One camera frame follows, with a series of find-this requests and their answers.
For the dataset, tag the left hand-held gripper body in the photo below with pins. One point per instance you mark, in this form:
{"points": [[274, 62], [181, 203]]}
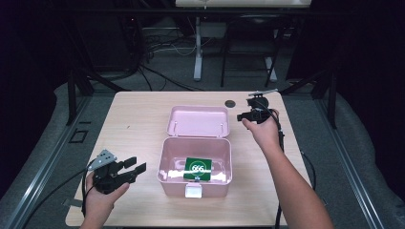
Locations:
{"points": [[106, 175]]}

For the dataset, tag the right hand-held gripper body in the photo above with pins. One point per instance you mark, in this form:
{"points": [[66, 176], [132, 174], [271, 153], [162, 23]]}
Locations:
{"points": [[258, 108]]}

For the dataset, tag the pink storage box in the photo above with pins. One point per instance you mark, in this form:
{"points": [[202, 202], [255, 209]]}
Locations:
{"points": [[196, 149]]}

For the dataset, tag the green card box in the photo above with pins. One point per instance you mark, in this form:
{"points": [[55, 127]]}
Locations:
{"points": [[198, 169]]}

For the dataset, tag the person's right hand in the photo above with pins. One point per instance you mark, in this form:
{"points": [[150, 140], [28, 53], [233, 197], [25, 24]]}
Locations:
{"points": [[263, 132]]}

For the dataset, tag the person's left hand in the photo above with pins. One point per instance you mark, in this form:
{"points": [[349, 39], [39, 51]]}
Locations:
{"points": [[100, 198]]}

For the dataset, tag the round black table grommet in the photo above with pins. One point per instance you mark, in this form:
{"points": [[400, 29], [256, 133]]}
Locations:
{"points": [[230, 103]]}

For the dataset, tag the grey tape strip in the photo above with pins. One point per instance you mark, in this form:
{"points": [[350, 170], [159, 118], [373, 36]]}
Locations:
{"points": [[71, 202]]}

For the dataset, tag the black metal stand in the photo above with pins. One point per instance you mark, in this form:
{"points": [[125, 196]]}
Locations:
{"points": [[248, 51]]}

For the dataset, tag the white desk leg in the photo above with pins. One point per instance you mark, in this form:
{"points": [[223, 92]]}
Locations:
{"points": [[198, 47]]}

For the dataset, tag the white desk top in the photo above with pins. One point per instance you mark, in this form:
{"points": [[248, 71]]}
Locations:
{"points": [[243, 3]]}

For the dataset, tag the black frame post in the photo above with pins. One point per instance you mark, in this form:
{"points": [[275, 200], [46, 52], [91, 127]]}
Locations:
{"points": [[71, 95], [332, 98]]}

